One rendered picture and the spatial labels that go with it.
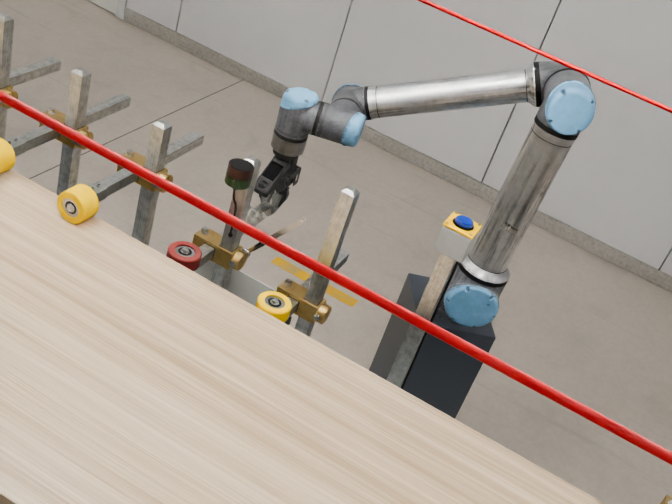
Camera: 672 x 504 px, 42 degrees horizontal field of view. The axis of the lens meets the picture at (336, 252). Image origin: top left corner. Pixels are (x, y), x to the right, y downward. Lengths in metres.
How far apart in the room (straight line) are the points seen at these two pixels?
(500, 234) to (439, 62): 2.37
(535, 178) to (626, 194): 2.33
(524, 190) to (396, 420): 0.75
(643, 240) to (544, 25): 1.18
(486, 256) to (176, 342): 0.93
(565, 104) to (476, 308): 0.62
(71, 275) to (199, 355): 0.34
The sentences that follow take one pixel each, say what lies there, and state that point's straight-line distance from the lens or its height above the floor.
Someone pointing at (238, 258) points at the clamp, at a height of 0.86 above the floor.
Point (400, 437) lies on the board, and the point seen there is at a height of 0.90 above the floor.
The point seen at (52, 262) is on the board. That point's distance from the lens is 1.98.
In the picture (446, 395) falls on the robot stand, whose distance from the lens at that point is 2.83.
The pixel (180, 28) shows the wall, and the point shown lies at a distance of 5.35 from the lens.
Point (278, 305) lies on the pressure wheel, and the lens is 1.98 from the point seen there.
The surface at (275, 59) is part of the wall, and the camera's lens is 5.03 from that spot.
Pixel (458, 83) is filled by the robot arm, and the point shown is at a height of 1.31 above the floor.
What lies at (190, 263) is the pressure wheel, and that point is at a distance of 2.04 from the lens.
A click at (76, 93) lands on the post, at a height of 1.07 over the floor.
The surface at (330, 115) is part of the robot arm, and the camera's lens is 2.24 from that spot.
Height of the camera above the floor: 2.11
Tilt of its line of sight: 33 degrees down
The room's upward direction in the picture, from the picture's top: 19 degrees clockwise
